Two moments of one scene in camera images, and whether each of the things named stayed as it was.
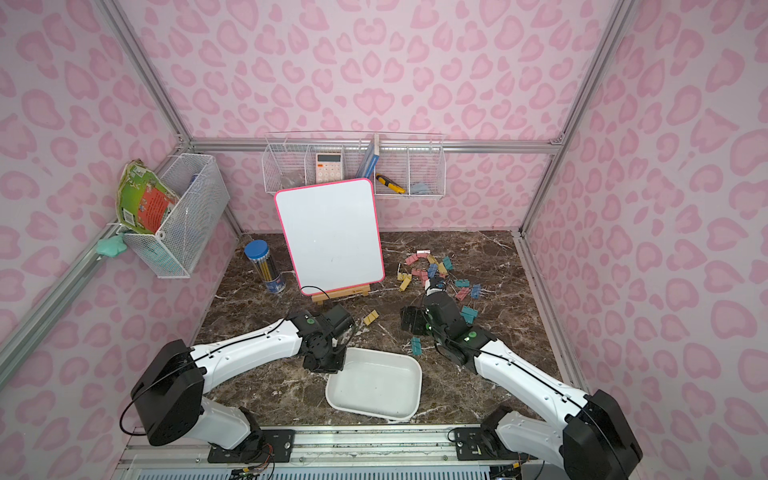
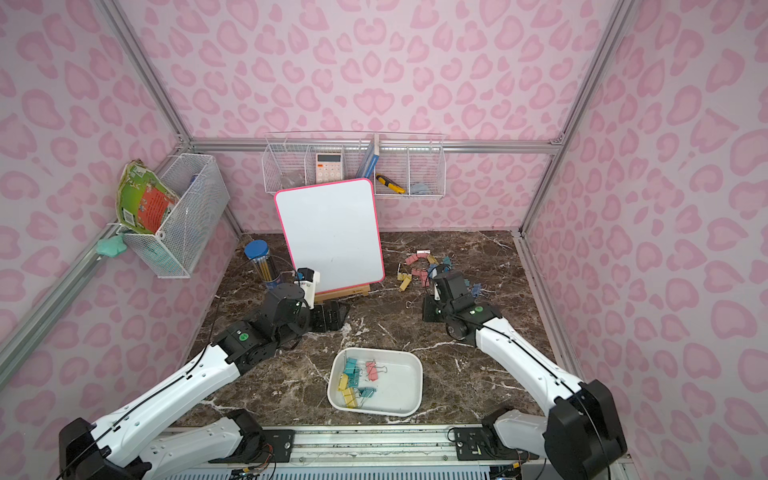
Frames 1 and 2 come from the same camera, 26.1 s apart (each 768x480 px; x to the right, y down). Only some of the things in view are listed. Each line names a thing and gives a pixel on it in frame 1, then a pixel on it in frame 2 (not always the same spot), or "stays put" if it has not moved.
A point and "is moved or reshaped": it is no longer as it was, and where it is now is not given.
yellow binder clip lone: x=370 y=318 → x=349 y=398
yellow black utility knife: x=390 y=183 stays put
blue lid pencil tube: x=258 y=253 stays put
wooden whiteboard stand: x=343 y=293 stays put
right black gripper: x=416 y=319 → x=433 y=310
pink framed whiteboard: x=333 y=236 stays put
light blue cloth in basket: x=419 y=189 stays put
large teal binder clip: x=469 y=314 is moved or reshaped
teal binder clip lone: x=416 y=346 → x=351 y=371
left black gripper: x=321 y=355 → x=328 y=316
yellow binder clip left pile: x=405 y=278 stays put
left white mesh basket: x=173 y=250 stays put
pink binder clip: x=463 y=293 is moved or reshaped
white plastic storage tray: x=377 y=383 stays put
